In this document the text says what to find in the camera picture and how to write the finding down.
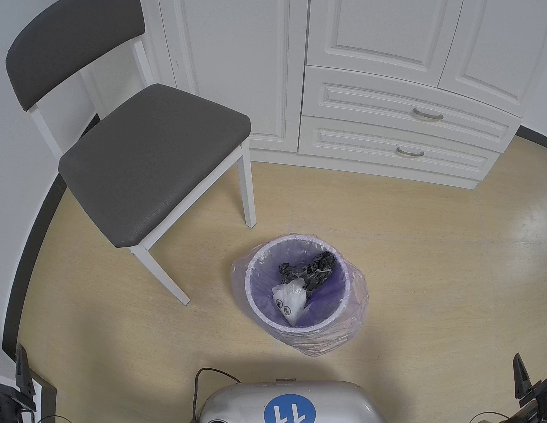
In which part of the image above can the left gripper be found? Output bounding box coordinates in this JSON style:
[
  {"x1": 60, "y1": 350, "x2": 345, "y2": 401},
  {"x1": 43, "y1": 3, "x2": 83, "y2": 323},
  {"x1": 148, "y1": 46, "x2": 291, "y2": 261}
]
[{"x1": 0, "y1": 343, "x2": 37, "y2": 423}]

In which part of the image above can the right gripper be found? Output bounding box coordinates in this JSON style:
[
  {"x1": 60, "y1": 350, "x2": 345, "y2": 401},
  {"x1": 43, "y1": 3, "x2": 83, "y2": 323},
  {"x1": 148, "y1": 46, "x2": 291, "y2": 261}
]
[{"x1": 498, "y1": 324, "x2": 547, "y2": 423}]

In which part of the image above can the purple plastic bag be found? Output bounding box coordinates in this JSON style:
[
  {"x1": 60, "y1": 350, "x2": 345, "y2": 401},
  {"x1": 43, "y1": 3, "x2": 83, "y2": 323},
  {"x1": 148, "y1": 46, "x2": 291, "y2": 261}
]
[{"x1": 231, "y1": 233, "x2": 370, "y2": 359}]

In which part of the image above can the black plastic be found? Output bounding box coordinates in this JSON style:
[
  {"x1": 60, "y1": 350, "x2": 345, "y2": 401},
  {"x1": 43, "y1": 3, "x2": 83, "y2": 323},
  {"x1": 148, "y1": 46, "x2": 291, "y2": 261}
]
[{"x1": 279, "y1": 250, "x2": 337, "y2": 292}]

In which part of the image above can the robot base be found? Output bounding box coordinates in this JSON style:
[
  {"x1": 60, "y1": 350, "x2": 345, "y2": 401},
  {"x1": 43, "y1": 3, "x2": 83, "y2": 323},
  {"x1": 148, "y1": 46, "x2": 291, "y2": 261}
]
[{"x1": 198, "y1": 379, "x2": 387, "y2": 423}]

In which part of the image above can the white trash bin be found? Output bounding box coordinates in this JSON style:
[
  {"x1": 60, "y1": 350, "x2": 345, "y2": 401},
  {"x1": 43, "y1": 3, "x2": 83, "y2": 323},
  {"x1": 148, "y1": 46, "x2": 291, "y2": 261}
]
[{"x1": 244, "y1": 235, "x2": 352, "y2": 356}]

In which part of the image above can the grey and white chair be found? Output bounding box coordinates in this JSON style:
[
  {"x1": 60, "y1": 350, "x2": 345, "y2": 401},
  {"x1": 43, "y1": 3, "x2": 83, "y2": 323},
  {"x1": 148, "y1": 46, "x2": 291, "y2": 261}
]
[{"x1": 5, "y1": 0, "x2": 257, "y2": 306}]

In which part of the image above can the white wardrobe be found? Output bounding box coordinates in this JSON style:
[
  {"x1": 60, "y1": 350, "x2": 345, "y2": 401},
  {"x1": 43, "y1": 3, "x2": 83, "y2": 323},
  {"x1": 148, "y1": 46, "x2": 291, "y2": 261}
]
[{"x1": 137, "y1": 0, "x2": 547, "y2": 189}]

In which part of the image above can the black cable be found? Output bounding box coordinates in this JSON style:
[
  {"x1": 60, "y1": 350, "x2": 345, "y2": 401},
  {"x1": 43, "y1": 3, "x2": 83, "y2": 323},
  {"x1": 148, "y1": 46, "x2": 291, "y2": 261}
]
[{"x1": 192, "y1": 367, "x2": 243, "y2": 423}]

